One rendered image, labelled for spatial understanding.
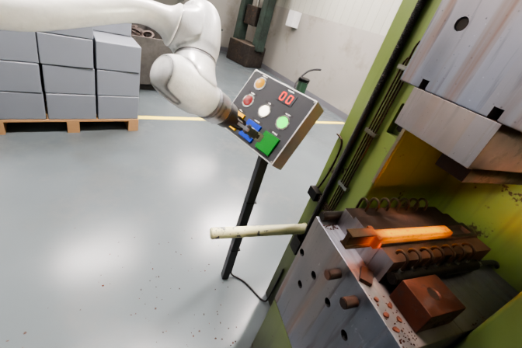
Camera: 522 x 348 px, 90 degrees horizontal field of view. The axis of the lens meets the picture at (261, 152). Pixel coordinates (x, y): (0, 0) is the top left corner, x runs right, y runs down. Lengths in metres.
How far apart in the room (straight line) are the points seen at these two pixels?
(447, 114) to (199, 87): 0.53
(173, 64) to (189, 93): 0.07
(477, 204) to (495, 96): 0.60
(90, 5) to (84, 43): 2.01
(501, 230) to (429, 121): 0.56
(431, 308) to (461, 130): 0.38
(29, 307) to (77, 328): 0.24
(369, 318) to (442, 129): 0.46
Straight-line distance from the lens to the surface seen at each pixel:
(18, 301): 1.76
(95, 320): 1.62
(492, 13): 0.69
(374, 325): 0.76
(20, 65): 2.72
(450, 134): 0.66
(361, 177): 0.99
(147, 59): 3.93
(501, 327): 0.82
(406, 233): 0.85
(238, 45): 7.47
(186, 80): 0.59
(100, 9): 0.65
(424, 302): 0.74
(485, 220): 1.16
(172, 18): 0.69
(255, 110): 1.05
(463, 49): 0.69
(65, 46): 2.66
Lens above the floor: 1.42
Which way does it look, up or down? 28 degrees down
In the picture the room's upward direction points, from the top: 18 degrees clockwise
